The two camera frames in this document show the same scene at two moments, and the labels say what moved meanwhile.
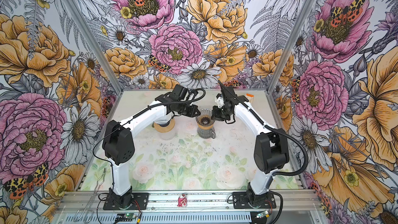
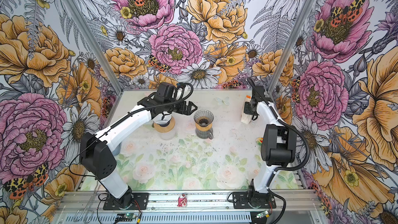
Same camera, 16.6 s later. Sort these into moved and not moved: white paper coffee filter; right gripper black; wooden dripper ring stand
Moved: right gripper black
Not moved: white paper coffee filter; wooden dripper ring stand
